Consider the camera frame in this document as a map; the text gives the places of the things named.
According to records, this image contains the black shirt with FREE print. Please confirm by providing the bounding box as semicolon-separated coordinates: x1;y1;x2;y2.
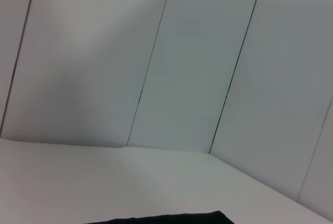
84;210;235;224

